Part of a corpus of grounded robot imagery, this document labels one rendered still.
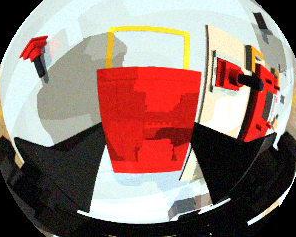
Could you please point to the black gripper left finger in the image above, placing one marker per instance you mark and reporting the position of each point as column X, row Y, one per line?
column 72, row 164

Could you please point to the yellow rectangular outline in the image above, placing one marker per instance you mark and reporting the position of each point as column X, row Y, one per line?
column 151, row 29

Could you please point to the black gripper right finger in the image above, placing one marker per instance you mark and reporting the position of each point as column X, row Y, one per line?
column 225, row 160

